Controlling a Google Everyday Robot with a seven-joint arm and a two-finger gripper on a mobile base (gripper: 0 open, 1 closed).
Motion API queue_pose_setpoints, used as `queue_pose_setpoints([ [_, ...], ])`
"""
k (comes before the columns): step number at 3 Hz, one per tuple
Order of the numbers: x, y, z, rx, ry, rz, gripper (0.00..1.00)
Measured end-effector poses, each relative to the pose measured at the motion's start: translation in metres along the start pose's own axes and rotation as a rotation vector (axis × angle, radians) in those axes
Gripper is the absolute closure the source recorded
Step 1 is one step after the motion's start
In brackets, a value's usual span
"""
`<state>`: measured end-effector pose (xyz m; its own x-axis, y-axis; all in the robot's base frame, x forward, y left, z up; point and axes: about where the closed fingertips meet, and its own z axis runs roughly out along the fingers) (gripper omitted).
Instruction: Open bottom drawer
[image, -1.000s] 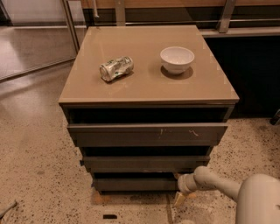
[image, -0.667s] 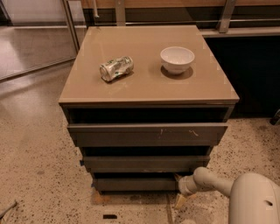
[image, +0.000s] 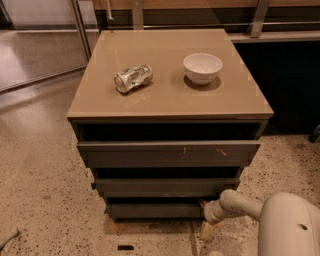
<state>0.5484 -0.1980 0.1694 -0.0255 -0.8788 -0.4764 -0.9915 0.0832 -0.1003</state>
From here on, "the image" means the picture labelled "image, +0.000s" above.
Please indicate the grey drawer cabinet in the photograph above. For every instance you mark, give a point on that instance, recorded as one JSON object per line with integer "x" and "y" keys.
{"x": 169, "y": 108}

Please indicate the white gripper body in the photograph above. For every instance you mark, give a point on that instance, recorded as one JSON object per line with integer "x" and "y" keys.
{"x": 211, "y": 212}

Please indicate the grey top drawer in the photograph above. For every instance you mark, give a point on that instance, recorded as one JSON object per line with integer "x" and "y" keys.
{"x": 168, "y": 154}

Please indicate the black caster wheel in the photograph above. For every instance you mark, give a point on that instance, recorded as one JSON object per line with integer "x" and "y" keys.
{"x": 315, "y": 136}

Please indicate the white ceramic bowl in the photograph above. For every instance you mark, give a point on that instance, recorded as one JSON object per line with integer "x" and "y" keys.
{"x": 202, "y": 68}

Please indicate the grey drawer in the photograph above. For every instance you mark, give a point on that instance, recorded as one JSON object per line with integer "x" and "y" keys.
{"x": 164, "y": 188}
{"x": 151, "y": 211}
{"x": 168, "y": 154}

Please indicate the grey bottom drawer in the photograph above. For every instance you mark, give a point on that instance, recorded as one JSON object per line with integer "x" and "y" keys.
{"x": 151, "y": 211}

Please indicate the crushed silver green can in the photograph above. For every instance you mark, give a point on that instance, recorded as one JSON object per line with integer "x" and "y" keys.
{"x": 133, "y": 78}

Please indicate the grey middle drawer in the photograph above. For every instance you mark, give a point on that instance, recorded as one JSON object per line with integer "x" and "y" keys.
{"x": 164, "y": 188}

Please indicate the metal railing frame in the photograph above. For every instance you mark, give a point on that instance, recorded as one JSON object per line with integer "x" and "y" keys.
{"x": 244, "y": 20}

